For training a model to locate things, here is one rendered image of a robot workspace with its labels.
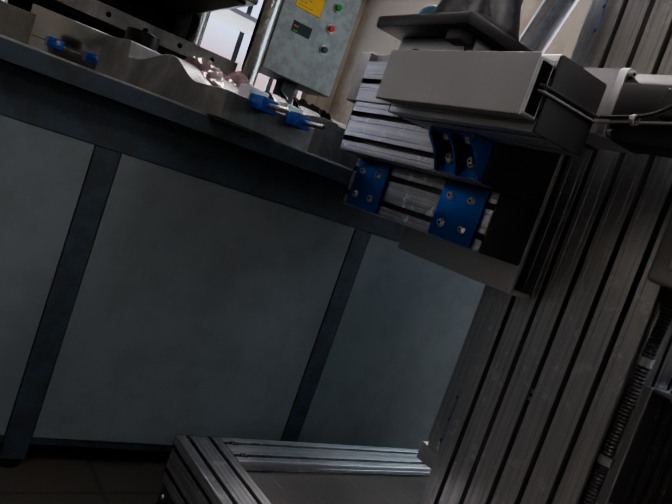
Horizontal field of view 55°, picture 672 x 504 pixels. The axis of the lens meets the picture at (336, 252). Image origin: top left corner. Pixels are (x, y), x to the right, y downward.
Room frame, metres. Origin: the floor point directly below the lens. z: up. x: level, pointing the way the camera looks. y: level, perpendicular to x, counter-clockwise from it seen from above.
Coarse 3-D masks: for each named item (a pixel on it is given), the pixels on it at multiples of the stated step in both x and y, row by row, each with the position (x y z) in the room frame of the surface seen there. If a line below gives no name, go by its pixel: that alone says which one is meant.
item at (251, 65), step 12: (264, 0) 2.18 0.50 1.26; (276, 0) 2.17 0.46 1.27; (264, 12) 2.17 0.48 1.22; (276, 12) 2.19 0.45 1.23; (192, 24) 2.73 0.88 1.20; (204, 24) 2.75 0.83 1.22; (264, 24) 2.17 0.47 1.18; (192, 36) 2.73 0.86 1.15; (252, 36) 2.18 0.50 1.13; (264, 36) 2.17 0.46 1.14; (252, 48) 2.17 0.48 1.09; (264, 48) 2.19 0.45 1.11; (252, 60) 2.17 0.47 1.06; (252, 72) 2.17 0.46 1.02; (252, 84) 2.18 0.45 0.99
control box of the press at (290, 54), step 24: (288, 0) 2.34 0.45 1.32; (312, 0) 2.39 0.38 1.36; (336, 0) 2.44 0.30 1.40; (360, 0) 2.49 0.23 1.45; (288, 24) 2.35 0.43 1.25; (312, 24) 2.40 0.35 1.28; (336, 24) 2.46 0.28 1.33; (288, 48) 2.37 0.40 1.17; (312, 48) 2.42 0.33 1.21; (336, 48) 2.48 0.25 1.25; (264, 72) 2.44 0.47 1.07; (288, 72) 2.39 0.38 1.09; (312, 72) 2.44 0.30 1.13; (336, 72) 2.49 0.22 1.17; (288, 96) 2.46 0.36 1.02
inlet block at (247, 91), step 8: (240, 88) 1.32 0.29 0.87; (248, 88) 1.31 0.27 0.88; (256, 88) 1.31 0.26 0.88; (248, 96) 1.30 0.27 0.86; (256, 96) 1.29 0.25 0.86; (264, 96) 1.28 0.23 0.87; (256, 104) 1.29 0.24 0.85; (264, 104) 1.28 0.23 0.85; (272, 104) 1.29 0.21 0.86; (264, 112) 1.30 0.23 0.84; (272, 112) 1.30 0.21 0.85; (288, 112) 1.26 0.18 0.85
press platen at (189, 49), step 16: (64, 0) 1.90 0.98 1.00; (80, 0) 1.92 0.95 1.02; (96, 0) 1.94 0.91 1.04; (96, 16) 1.95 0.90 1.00; (112, 16) 1.97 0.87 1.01; (128, 16) 2.00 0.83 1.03; (160, 32) 2.06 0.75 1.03; (176, 48) 2.09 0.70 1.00; (192, 48) 2.12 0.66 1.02; (224, 64) 2.19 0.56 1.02
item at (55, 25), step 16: (48, 16) 1.87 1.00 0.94; (64, 16) 1.89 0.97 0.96; (32, 32) 1.86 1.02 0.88; (48, 32) 1.88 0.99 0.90; (64, 32) 1.90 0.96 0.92; (80, 32) 1.92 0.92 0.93; (96, 32) 1.95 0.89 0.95; (48, 48) 1.89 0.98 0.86; (64, 48) 1.91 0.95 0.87; (80, 48) 1.93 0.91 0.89; (96, 48) 1.96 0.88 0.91; (80, 64) 1.94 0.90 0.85
